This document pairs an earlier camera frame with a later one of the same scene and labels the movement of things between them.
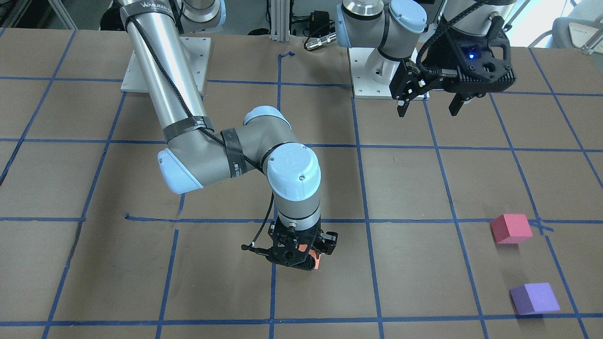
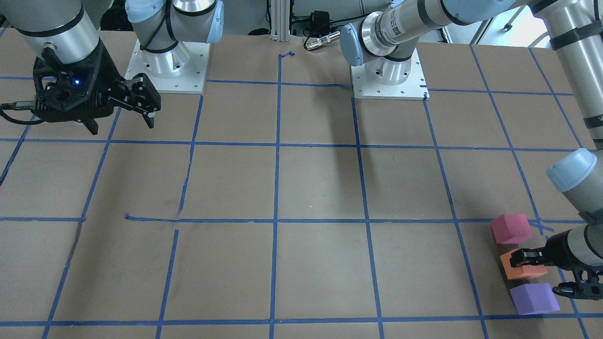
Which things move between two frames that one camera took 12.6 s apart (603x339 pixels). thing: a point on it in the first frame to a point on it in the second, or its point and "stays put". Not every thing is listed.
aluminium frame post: (280, 13) stays put
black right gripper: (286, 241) to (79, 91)
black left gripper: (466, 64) to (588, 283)
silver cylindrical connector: (320, 42) stays put
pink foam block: (507, 228) stays put
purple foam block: (533, 298) stays put
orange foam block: (303, 247) to (520, 272)
